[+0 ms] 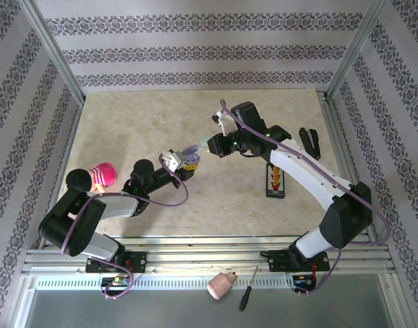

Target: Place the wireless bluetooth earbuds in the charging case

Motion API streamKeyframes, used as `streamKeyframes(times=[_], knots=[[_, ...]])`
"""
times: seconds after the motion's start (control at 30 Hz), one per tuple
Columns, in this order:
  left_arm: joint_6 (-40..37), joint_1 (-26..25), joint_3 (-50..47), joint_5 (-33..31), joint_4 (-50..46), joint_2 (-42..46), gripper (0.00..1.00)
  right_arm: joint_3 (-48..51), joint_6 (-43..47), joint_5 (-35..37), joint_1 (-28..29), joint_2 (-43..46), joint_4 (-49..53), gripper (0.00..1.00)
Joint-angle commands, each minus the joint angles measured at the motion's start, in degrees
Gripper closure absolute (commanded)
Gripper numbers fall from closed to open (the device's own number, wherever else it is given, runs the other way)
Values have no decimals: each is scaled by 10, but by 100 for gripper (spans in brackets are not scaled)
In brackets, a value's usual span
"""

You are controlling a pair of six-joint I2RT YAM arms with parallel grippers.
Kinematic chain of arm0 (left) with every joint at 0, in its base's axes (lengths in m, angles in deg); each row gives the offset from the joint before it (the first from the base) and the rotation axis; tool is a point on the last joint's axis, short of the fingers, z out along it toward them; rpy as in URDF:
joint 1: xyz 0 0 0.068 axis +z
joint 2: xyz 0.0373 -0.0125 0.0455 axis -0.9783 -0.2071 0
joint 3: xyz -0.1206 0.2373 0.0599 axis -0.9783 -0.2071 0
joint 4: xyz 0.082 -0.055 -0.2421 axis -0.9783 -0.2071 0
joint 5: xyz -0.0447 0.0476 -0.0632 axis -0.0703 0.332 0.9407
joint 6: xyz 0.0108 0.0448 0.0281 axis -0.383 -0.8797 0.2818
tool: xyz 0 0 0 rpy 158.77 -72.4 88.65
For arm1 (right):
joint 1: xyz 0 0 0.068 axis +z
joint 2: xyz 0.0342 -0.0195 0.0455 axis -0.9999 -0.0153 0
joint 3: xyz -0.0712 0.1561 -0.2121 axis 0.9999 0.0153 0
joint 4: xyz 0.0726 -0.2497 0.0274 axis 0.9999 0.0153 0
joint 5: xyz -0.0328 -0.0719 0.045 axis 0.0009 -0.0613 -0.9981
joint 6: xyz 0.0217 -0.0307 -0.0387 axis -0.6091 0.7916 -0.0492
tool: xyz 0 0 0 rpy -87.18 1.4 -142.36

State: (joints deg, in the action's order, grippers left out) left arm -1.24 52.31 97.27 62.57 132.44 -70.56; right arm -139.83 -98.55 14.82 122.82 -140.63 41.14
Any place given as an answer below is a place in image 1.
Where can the doll in pink striped clothes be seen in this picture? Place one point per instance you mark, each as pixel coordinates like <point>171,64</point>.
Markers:
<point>104,174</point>

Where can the black stapler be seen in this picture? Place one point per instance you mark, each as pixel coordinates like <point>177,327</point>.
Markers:
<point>311,143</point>

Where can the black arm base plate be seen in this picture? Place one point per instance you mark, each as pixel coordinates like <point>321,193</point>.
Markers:
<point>140,261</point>
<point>277,261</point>

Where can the pink drill chuck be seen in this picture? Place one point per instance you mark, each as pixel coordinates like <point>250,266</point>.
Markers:
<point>219,287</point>

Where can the black screwdriver bit set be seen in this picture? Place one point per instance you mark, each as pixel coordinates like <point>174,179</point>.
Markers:
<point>275,181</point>

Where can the mint green earbuds charging case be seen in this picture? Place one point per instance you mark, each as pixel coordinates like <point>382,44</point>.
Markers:
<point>204,141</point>

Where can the aluminium frame post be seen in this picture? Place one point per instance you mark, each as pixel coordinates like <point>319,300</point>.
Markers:
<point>356,51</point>
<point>54,51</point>

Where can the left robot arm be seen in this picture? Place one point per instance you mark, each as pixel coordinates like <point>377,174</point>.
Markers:
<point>116,205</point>

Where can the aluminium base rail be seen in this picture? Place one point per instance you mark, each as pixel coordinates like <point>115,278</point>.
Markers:
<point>212,246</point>

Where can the small controller board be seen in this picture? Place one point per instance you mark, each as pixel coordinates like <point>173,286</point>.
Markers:
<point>302,280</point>
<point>116,281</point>

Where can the aluminium side rail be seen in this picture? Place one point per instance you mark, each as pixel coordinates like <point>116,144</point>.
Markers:
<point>349,164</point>

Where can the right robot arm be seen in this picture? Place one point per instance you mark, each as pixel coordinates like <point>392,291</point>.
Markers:
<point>297,164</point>

